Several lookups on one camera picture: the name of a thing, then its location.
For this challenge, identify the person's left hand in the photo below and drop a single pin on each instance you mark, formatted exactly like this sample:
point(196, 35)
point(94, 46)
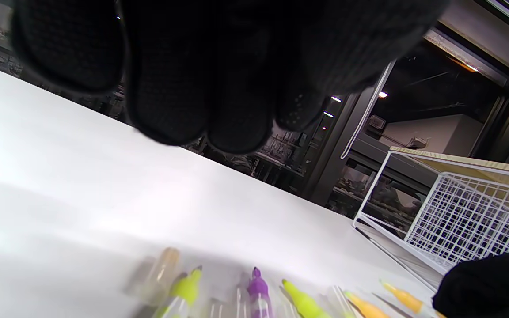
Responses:
point(219, 62)

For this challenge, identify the person's right hand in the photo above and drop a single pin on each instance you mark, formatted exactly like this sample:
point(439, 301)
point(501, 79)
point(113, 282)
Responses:
point(493, 287)

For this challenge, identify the orange double-ended highlighter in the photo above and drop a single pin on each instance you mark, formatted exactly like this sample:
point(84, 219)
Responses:
point(365, 307)
point(407, 299)

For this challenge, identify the yellow double-ended highlighter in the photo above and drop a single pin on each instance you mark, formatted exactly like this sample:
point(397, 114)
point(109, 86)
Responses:
point(186, 289)
point(303, 302)

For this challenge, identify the cluster of clear highlighter caps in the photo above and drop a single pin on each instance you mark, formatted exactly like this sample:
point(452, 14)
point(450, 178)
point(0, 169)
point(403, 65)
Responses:
point(161, 274)

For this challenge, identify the purple double-ended highlighter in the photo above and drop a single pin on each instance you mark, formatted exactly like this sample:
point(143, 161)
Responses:
point(259, 291)

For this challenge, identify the light wooden board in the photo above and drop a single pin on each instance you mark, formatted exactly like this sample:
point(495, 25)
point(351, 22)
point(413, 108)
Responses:
point(480, 170)

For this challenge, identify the dark window frame post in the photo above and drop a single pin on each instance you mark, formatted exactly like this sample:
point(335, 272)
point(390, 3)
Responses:
point(334, 154)

